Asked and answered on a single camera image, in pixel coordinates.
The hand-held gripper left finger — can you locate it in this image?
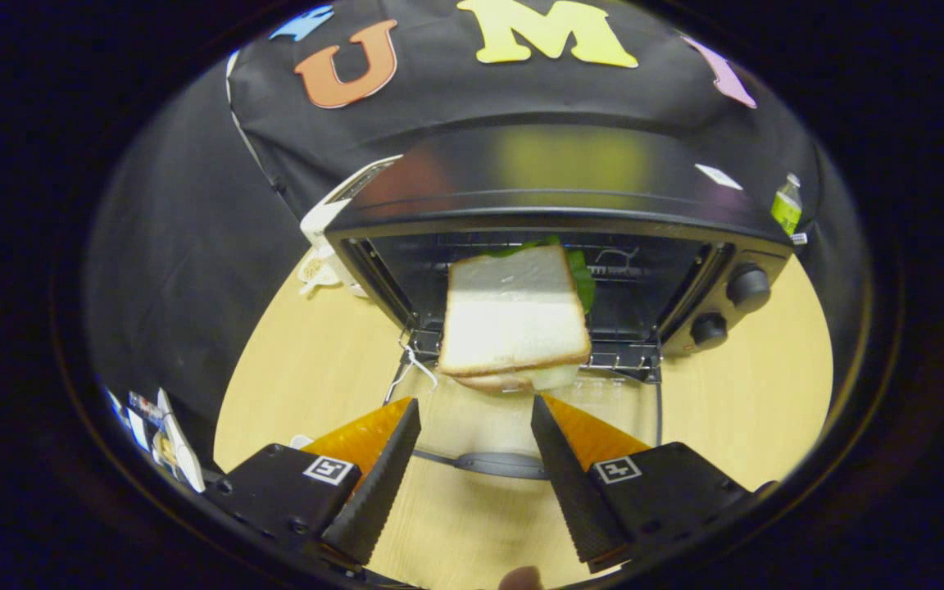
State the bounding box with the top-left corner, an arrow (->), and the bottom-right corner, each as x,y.
206,397 -> 422,568

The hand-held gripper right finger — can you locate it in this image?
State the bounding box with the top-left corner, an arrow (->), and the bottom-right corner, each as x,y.
531,393 -> 756,574

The white bread sandwich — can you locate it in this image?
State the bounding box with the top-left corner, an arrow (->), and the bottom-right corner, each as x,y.
438,236 -> 597,393

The black toaster oven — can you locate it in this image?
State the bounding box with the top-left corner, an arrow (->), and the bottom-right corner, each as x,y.
326,125 -> 794,481

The white toaster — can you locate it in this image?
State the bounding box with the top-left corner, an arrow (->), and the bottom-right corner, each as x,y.
300,154 -> 404,250

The blue printed box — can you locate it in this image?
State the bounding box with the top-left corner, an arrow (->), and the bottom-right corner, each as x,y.
103,385 -> 163,453

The green drink bottle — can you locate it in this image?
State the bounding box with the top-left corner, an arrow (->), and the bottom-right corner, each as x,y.
770,173 -> 804,238

